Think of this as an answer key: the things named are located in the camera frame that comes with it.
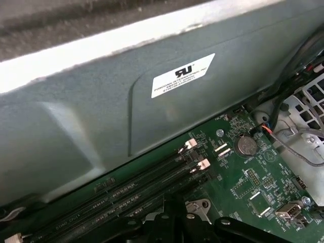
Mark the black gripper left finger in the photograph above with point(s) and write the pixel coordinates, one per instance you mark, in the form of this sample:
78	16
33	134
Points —
152	233

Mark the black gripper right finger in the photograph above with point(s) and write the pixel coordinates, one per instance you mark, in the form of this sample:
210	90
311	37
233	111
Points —
197	233

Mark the RAM slot white clips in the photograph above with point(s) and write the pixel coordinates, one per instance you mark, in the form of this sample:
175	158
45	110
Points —
122	188
138	210

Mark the silver internal USB port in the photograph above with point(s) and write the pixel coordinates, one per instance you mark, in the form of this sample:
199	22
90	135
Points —
288	211

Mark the silver coin battery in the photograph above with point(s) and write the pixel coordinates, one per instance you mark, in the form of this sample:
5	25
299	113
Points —
246	146

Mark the board mounting screw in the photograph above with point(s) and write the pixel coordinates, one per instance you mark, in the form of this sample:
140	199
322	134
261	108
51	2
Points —
306	201
220	132

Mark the green motherboard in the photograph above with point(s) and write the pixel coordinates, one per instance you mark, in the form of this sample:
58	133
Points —
283	167

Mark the black grey PC case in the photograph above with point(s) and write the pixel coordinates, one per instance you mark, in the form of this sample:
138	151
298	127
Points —
76	114

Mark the silver metal drive cage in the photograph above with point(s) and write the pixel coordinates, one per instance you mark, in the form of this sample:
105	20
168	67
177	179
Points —
314	144

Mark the white certification label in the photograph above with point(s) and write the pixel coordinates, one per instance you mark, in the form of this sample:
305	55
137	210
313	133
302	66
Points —
182	76

